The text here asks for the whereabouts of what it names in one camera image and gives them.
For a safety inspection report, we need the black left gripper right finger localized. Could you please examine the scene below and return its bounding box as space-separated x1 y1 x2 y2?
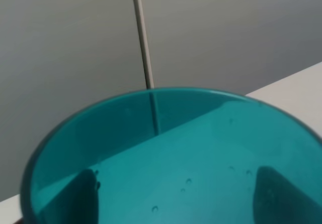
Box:
253 166 321 223

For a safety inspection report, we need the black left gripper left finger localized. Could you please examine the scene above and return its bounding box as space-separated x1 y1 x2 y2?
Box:
39 169 99 224

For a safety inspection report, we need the teal translucent plastic cup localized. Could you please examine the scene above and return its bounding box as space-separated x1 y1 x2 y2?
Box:
20 88 321 223

